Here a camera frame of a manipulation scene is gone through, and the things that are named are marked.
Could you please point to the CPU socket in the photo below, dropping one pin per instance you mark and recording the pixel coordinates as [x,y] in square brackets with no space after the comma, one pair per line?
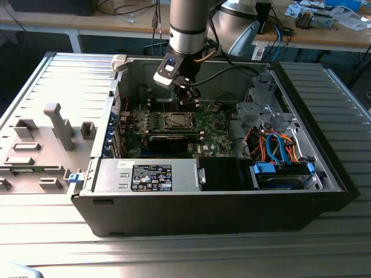
[165,124]

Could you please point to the blue box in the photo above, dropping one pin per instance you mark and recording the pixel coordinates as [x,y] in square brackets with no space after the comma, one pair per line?
[343,4]

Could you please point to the black PC case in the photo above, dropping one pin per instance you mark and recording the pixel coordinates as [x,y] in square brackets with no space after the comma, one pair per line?
[203,214]

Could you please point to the black graphics card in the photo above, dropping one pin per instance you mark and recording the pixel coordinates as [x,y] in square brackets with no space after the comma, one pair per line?
[168,143]

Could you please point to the wooden desk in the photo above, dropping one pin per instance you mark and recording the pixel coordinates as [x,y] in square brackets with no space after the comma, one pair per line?
[87,21]
[319,36]

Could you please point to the hard disk in blue carrier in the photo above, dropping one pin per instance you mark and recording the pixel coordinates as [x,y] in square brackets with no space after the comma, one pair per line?
[281,178]

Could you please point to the metal drive cage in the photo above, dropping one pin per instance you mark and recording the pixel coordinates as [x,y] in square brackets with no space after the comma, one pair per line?
[252,111]

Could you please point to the green RAM stick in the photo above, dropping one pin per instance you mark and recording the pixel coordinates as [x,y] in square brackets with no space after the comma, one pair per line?
[24,170]

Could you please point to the white paper sheets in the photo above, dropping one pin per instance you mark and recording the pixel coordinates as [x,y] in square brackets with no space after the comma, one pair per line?
[356,23]

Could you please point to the green motherboard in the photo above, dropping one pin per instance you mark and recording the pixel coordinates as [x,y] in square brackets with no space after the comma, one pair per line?
[214,136]

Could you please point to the black box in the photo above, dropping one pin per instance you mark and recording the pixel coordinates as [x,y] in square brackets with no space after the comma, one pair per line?
[52,7]

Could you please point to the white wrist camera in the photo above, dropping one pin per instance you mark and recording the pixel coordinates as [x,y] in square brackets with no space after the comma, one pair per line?
[162,79]

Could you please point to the blue plastic clip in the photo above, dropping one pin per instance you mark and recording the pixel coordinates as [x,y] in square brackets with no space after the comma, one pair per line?
[74,177]

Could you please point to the grey parts rack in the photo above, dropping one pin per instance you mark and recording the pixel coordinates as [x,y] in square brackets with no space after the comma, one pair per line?
[58,144]

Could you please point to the silver CPU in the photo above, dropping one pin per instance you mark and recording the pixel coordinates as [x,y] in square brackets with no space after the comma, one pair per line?
[179,120]

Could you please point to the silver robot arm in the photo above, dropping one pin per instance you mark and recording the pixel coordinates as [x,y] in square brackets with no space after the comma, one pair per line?
[188,29]

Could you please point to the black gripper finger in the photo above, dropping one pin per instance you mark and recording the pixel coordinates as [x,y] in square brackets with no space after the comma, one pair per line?
[182,95]
[195,94]

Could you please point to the beige case latch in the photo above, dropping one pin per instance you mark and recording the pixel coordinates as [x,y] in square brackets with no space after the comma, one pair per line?
[119,62]

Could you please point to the silver coin battery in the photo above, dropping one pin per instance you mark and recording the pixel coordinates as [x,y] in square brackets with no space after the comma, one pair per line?
[214,109]

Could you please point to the silver power supply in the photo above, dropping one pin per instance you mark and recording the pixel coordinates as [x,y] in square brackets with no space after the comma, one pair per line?
[116,176]

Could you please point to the CPU cooler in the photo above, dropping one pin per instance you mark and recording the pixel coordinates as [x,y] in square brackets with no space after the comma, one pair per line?
[304,19]

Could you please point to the pale grey device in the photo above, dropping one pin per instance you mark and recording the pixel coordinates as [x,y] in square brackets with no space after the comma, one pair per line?
[17,272]

